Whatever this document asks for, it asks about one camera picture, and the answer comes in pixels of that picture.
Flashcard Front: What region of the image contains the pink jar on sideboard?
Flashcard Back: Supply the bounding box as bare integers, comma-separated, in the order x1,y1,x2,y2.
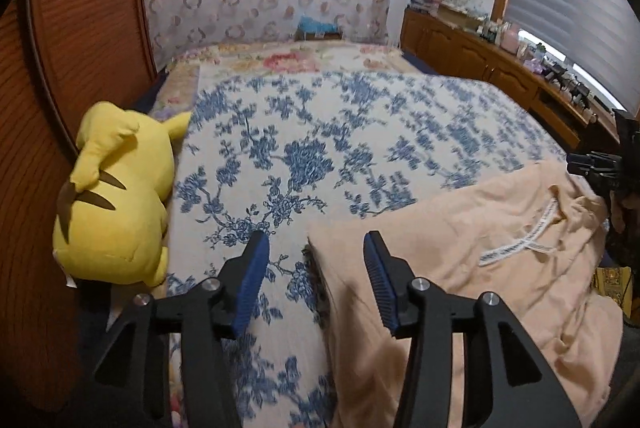
500,23,520,55

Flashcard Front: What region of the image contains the cardboard box with blue cloth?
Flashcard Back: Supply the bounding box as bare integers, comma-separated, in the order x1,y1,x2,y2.
294,16,343,41

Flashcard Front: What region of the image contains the pink floral bed cover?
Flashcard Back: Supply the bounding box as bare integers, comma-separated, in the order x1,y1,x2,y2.
149,40,418,122

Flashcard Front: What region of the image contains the yellow Pikachu plush toy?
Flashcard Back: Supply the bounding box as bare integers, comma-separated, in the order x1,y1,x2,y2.
52,101,191,287

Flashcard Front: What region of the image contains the blue floral white blanket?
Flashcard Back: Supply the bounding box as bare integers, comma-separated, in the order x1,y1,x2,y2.
167,72,566,427

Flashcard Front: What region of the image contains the wooden sideboard cabinet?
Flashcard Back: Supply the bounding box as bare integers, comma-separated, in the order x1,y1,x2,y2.
399,8,620,154

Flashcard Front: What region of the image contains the peach printed t-shirt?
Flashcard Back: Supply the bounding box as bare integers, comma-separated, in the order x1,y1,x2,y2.
308,160,623,427

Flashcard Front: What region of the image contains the brown louvered wardrobe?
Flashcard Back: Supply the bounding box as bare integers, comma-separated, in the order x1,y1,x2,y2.
1,0,156,410

